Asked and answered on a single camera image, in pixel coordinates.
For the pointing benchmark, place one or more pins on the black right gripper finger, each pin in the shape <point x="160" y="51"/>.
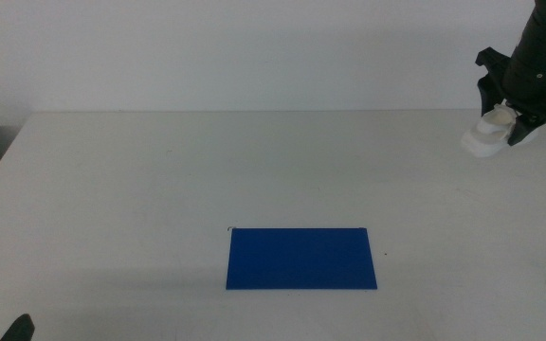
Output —
<point x="488" y="95"/>
<point x="522" y="130"/>

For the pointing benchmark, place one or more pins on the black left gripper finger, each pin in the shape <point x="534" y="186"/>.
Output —
<point x="19" y="330"/>

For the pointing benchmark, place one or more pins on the blue rectangular mat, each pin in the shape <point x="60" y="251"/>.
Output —
<point x="301" y="260"/>

